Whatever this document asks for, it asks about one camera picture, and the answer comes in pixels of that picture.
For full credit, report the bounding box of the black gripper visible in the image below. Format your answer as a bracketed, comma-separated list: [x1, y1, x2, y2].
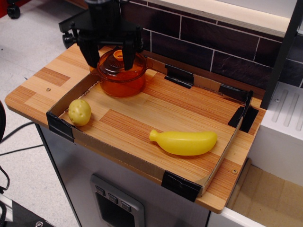
[70, 18, 144, 71]

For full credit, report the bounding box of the orange transparent pot lid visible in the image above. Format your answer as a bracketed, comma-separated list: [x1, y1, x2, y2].
[97, 49, 148, 81]

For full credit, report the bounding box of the orange transparent toy pot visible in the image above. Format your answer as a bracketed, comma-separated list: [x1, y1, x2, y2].
[90, 48, 153, 98]

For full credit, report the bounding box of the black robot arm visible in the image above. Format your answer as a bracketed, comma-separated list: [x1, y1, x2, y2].
[70, 0, 143, 70]

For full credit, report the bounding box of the black office chair base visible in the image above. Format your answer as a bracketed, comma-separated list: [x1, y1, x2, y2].
[59, 9, 90, 49]

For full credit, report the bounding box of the yellow toy potato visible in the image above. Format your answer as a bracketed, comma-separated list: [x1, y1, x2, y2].
[68, 99, 92, 126]

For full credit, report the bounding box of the black caster wheel top left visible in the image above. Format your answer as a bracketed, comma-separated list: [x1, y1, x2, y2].
[7, 0, 21, 19]

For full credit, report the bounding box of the yellow toy banana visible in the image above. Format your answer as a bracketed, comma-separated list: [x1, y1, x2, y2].
[149, 130, 217, 156]

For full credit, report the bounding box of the cardboard fence with black tape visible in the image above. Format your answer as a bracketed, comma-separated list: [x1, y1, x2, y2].
[48, 44, 265, 212]

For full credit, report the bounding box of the grey toy oven panel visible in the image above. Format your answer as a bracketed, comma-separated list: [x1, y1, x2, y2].
[90, 175, 145, 227]

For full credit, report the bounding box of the white toy sink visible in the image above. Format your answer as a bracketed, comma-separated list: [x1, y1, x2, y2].
[249, 82, 303, 185]

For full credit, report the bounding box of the black cable on floor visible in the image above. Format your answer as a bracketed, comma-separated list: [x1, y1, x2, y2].
[0, 121, 45, 157]

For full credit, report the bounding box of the black vertical post right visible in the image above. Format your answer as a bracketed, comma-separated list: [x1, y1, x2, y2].
[260, 0, 303, 110]

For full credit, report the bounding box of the black braided cable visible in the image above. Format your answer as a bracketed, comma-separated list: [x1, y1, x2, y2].
[0, 201, 9, 227]

